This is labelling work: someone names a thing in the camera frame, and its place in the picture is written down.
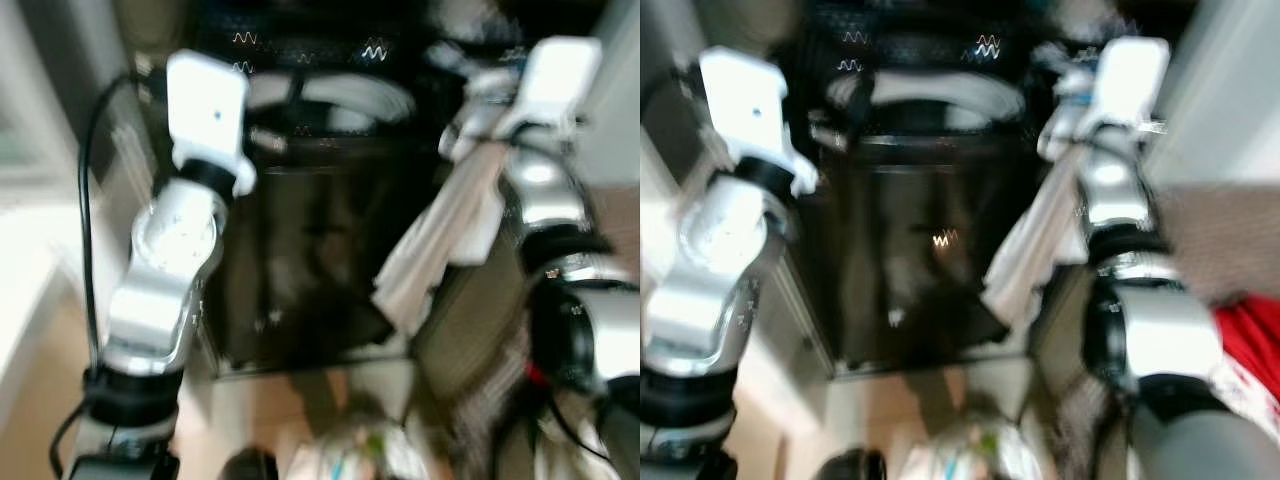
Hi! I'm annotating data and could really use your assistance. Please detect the white beige cloth garment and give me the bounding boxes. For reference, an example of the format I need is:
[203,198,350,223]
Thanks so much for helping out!
[372,125,513,337]
[983,135,1093,333]

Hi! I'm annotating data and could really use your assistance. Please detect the pale patterned laundry pile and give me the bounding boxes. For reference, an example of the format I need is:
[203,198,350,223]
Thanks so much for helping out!
[898,408,1033,480]
[288,402,433,480]

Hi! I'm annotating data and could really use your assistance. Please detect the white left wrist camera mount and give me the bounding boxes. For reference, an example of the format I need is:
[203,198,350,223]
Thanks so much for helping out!
[164,50,257,197]
[698,46,819,197]

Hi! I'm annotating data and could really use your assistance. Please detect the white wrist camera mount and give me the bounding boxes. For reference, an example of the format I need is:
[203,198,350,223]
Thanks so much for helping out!
[492,37,603,141]
[1060,37,1171,141]
[164,50,257,197]
[698,46,819,197]

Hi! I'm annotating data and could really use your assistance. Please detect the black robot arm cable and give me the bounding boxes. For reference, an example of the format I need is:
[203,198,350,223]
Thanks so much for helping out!
[76,72,143,373]

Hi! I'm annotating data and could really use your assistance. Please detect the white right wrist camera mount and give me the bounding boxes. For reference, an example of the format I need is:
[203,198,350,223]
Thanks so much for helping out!
[492,37,603,141]
[1060,37,1171,141]

